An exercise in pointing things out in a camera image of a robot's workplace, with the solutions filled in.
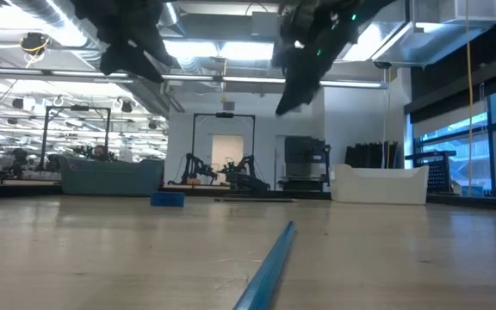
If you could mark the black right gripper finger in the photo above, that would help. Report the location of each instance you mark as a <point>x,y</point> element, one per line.
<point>294,90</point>
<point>312,79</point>

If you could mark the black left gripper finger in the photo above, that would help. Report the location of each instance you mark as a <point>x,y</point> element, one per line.
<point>157,45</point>
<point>132,62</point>

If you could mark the blue eraser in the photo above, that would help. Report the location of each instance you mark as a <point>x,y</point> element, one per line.
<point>167,199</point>

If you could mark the blue pencil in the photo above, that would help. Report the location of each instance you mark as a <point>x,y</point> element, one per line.
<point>269,267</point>

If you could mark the black background robot arm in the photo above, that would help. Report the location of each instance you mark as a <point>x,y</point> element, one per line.
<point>243,172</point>
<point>194,168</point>

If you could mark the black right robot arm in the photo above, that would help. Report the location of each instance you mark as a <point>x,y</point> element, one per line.
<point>368,8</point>

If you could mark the black cabinet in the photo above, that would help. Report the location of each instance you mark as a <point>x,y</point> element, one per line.
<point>304,161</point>

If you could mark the black folded panels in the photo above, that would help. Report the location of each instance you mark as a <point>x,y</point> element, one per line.
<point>370,155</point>

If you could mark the black pencil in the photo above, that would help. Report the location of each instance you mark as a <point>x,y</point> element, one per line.
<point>252,200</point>

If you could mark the teal plastic bin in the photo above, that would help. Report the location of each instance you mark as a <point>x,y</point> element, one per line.
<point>110,178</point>

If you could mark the white plastic bin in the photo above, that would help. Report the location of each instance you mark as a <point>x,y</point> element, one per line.
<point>379,187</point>

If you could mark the black perforated panel stand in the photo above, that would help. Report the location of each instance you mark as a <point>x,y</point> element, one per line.
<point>439,172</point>

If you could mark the black gantry frame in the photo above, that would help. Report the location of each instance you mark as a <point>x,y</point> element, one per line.
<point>78,107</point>
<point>224,115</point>

